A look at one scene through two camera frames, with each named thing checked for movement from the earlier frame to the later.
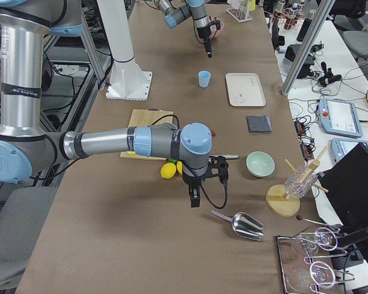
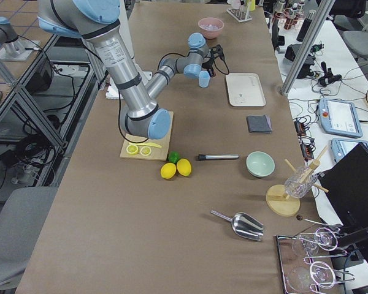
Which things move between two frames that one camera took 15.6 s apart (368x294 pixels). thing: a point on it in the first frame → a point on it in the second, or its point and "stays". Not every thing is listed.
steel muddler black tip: (227, 156) stays
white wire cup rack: (240, 15) stays
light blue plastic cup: (204, 78) stays
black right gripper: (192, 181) → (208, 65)
